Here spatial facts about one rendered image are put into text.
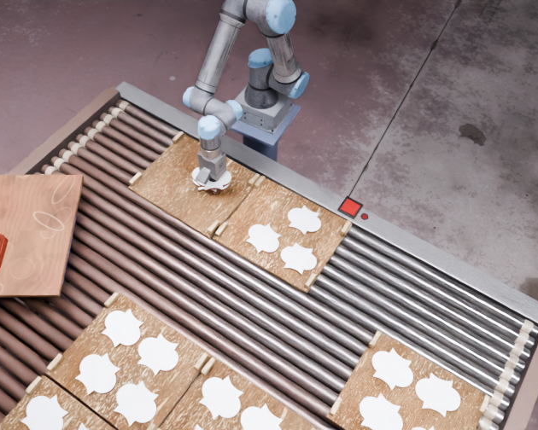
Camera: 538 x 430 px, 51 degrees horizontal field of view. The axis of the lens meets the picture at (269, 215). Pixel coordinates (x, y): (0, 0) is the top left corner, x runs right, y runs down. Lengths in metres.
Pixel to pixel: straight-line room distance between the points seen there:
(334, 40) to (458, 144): 1.24
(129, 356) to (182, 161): 0.83
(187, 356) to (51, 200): 0.77
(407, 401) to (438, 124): 2.36
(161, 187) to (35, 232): 0.50
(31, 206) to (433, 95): 2.82
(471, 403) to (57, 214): 1.56
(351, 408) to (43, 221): 1.25
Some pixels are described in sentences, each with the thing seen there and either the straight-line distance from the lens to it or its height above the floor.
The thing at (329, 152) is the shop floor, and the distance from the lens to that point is 3.60.
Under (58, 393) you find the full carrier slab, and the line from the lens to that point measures 1.99.
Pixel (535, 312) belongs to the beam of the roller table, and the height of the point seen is 0.92.
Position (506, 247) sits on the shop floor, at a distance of 3.49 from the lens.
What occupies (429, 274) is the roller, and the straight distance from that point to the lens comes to 2.16.
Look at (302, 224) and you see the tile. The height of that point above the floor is 0.95.
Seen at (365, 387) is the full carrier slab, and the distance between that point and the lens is 1.93.
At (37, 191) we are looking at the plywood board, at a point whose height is 1.04.
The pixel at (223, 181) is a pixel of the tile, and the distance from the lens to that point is 2.18.
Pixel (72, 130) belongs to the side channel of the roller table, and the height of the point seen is 0.95.
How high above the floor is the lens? 2.76
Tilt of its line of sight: 57 degrees down
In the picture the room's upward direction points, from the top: 2 degrees clockwise
